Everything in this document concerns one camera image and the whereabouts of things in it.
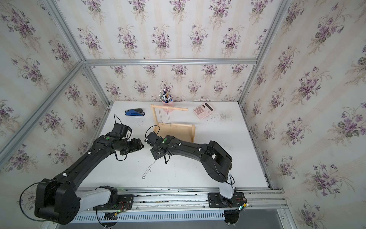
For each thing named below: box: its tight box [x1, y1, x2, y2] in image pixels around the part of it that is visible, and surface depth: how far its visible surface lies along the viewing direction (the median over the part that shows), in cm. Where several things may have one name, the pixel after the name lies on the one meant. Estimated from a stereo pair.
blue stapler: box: [124, 108, 146, 117], surface depth 113 cm
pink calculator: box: [192, 101, 215, 120], surface depth 116 cm
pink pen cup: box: [158, 89, 174, 114], surface depth 112 cm
